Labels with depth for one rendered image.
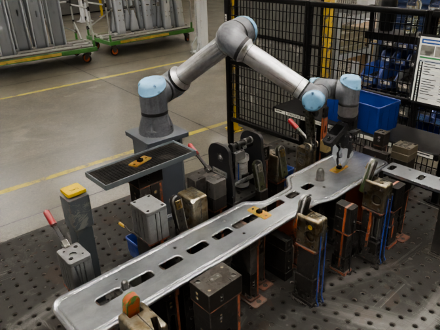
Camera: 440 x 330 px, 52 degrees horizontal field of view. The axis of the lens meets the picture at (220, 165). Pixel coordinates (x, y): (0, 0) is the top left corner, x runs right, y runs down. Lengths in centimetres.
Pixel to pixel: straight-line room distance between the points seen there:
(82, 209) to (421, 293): 120
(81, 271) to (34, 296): 51
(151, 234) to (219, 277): 29
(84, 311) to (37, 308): 54
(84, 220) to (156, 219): 24
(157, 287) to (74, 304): 22
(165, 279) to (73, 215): 37
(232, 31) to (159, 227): 75
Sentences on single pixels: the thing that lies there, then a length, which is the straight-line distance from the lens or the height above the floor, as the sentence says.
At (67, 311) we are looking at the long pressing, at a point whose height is 100.
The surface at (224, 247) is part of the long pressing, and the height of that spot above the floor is 100.
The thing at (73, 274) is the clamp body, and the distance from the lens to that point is 135.
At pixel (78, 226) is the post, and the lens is 150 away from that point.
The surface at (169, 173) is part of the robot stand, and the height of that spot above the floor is 93.
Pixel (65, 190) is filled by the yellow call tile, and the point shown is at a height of 116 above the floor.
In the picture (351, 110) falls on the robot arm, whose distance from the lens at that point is 177.
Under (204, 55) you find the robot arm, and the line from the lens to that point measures 189.
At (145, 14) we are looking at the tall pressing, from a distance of 950.
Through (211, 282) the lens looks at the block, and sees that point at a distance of 123.
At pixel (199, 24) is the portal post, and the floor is 51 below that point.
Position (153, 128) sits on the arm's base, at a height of 114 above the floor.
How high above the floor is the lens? 183
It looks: 26 degrees down
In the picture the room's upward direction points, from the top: 2 degrees counter-clockwise
